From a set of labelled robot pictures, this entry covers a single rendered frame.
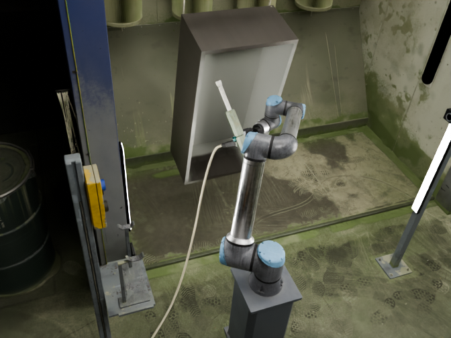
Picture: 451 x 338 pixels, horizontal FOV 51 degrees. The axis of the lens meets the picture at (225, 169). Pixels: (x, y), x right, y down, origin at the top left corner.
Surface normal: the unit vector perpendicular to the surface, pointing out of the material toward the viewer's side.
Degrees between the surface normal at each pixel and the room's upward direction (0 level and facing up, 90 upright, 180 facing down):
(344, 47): 57
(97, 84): 90
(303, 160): 0
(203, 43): 12
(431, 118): 90
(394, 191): 0
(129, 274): 0
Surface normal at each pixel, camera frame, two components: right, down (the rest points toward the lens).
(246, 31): 0.14, -0.62
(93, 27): 0.35, 0.62
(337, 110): 0.33, 0.11
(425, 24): -0.94, 0.18
